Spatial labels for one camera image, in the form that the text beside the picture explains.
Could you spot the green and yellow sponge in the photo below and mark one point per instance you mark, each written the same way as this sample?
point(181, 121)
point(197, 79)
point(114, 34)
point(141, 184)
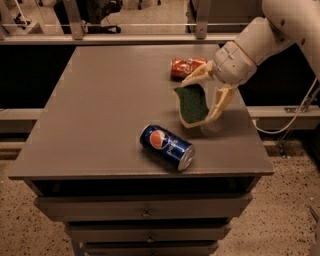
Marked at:
point(193, 108)

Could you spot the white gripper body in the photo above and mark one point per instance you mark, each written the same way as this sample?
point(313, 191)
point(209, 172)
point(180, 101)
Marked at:
point(234, 65)

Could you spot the blue pepsi can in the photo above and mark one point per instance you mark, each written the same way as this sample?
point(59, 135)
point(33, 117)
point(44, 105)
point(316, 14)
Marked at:
point(173, 149)

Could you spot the grey drawer cabinet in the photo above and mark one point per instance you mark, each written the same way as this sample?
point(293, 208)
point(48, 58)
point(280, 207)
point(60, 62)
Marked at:
point(109, 158)

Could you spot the grey metal railing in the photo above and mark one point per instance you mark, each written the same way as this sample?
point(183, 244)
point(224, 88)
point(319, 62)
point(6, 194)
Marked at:
point(34, 22)

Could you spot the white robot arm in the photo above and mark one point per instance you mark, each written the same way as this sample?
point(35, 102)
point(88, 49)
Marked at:
point(285, 22)

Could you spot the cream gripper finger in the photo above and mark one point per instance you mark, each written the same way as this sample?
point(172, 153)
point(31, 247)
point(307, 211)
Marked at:
point(203, 73)
point(218, 98)

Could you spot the orange crushed soda can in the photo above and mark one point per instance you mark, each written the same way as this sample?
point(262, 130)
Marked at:
point(181, 68)

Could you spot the black office chair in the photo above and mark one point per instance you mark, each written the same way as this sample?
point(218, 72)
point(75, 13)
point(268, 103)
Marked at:
point(92, 12)

